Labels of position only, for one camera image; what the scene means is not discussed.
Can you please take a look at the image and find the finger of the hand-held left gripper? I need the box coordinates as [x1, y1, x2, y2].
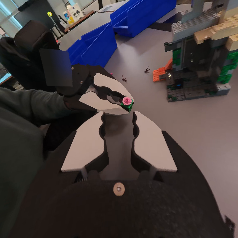
[93, 73, 134, 102]
[79, 91, 130, 115]

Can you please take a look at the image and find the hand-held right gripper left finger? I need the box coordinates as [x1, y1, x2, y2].
[60, 111, 110, 179]

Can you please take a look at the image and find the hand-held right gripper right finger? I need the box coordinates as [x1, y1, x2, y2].
[131, 111, 178, 179]

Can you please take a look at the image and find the green brick with pink flower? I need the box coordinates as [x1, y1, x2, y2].
[120, 96, 134, 113]

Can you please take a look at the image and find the toy brick building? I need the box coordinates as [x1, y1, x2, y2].
[153, 0, 238, 103]

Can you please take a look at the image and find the person's left forearm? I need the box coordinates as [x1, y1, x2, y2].
[0, 87, 74, 129]

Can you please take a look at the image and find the grey desk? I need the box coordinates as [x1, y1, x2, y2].
[59, 4, 238, 216]

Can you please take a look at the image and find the blue plastic bin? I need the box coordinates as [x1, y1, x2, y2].
[110, 0, 177, 38]
[66, 22, 118, 69]

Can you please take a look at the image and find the wooden side table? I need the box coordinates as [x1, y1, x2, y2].
[64, 10, 96, 32]

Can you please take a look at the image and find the black office chair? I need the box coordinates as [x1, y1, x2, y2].
[0, 19, 61, 91]

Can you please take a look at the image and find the white printed box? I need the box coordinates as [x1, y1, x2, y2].
[72, 3, 84, 19]

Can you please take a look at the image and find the person's torso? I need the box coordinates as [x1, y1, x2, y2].
[0, 107, 46, 238]

